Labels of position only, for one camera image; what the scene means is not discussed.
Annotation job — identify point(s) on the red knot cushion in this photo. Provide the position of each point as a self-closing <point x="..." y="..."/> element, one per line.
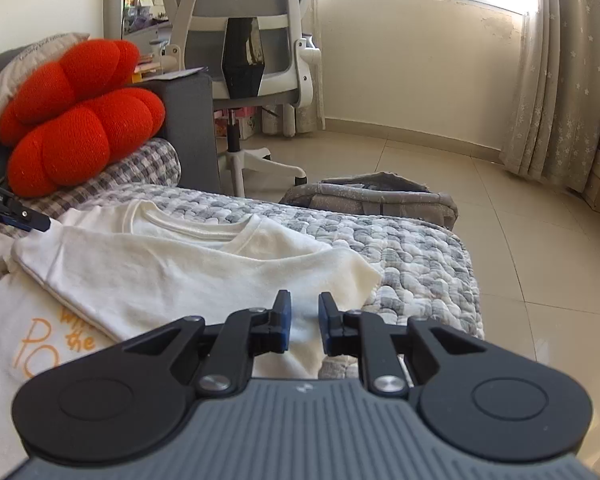
<point x="80" y="125"/>

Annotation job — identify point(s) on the cluttered desk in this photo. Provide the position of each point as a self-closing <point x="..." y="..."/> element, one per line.
<point x="140" y="20"/>

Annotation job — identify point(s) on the white printed t-shirt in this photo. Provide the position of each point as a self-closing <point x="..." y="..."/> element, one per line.
<point x="180" y="270"/>

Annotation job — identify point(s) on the white grey office chair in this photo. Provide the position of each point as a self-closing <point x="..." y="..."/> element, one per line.
<point x="260" y="10"/>

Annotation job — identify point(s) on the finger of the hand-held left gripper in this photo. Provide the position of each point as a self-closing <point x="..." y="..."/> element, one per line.
<point x="25" y="220"/>

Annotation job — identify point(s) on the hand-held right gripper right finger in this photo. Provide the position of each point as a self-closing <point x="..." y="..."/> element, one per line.
<point x="326" y="320"/>

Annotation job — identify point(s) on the grey checked sofa cover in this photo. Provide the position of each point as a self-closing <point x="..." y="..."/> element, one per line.
<point x="405" y="260"/>

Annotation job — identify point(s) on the grey sofa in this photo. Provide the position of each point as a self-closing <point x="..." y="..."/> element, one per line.
<point x="190" y="130"/>

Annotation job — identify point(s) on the beige star-pattern curtain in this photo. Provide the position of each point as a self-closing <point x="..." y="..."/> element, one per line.
<point x="555" y="70"/>

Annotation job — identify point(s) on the beige pillow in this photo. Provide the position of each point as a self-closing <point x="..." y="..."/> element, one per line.
<point x="25" y="70"/>

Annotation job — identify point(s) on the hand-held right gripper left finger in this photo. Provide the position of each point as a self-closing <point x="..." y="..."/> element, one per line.
<point x="285" y="320"/>

